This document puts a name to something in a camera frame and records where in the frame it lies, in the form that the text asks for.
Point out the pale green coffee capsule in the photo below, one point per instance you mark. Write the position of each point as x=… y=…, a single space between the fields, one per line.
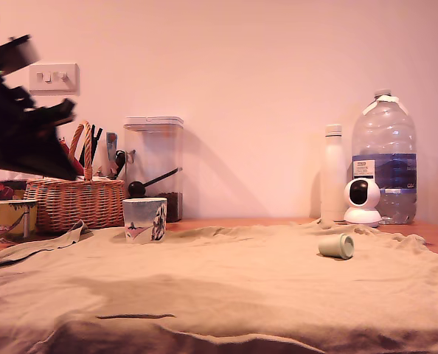
x=331 y=246

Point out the black coffee scoop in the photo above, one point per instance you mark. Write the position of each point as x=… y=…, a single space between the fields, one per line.
x=136 y=189

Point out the white cup with landscape print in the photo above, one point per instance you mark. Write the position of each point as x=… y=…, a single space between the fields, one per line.
x=143 y=217

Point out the red kitchen tool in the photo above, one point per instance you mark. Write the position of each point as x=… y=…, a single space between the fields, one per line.
x=78 y=167

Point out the red patterned tissue box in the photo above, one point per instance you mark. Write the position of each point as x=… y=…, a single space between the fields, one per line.
x=5 y=190

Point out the black kitchen tongs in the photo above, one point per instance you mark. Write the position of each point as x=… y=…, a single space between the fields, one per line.
x=94 y=138

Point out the white printed box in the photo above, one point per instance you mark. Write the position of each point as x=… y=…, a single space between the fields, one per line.
x=93 y=178

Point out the yellow patterned mug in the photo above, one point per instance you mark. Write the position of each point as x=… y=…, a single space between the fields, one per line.
x=10 y=221

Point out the clear plastic storage container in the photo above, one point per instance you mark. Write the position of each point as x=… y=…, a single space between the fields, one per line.
x=154 y=151

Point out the beige cloth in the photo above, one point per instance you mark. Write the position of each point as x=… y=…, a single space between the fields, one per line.
x=241 y=287

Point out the white metal bottle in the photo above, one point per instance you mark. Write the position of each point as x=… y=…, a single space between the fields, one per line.
x=333 y=177

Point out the large clear water bottle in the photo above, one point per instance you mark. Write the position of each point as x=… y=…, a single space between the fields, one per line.
x=385 y=140

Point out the white wall light switch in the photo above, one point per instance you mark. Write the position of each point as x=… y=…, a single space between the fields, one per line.
x=55 y=79

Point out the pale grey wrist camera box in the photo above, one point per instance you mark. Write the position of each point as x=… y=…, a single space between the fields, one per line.
x=20 y=55

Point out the small white round camera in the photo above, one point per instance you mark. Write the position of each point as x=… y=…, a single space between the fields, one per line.
x=361 y=210

